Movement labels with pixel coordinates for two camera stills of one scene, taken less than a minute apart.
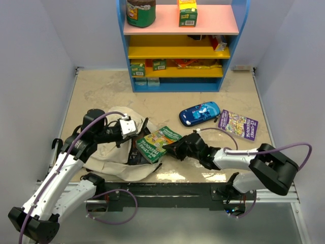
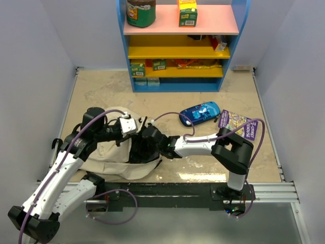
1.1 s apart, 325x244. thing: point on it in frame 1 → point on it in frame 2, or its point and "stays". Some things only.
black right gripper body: (184, 151) → (145, 149)
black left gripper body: (110, 134) stays
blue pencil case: (194, 115) stays
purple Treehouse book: (238, 124) stays
